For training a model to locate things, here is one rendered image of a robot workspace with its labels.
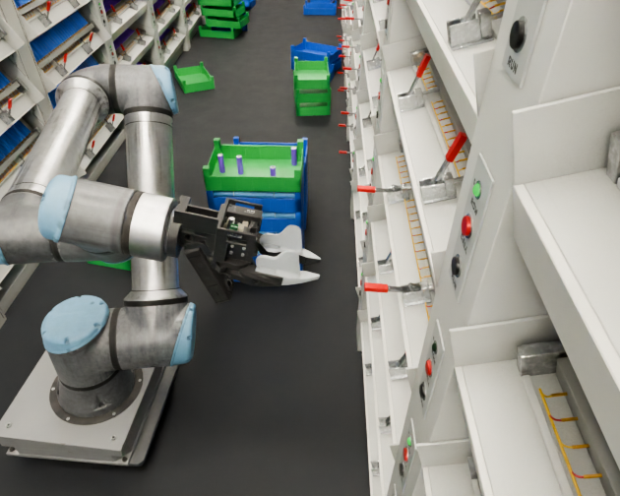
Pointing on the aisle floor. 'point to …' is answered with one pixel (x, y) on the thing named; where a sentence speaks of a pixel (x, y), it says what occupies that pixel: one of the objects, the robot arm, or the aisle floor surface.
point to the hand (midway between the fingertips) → (309, 270)
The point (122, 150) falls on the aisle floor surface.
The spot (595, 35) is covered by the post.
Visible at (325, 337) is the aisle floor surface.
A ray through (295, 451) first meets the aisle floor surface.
